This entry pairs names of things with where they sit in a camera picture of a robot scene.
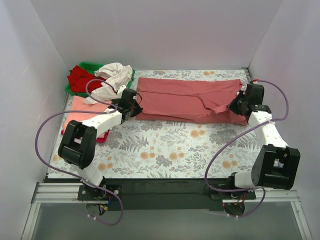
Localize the floral patterned table mat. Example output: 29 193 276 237
47 69 279 179

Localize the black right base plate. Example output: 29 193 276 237
204 185 256 201

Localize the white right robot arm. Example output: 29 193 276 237
226 82 301 199

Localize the dusty rose t-shirt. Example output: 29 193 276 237
136 77 248 125

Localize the white crumpled t-shirt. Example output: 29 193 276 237
82 62 133 105

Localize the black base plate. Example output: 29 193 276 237
204 185 256 201
77 184 122 201

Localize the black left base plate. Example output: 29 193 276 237
77 184 122 201

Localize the folded salmon pink t-shirt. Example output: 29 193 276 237
62 95 113 138

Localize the folded red t-shirt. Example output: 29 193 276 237
74 130 110 144

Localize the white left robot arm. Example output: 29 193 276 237
58 88 143 200

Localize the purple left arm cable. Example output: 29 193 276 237
34 78 124 226

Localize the aluminium front frame rail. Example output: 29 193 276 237
31 180 300 204

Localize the crumpled bright red t-shirt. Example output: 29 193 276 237
67 65 102 93

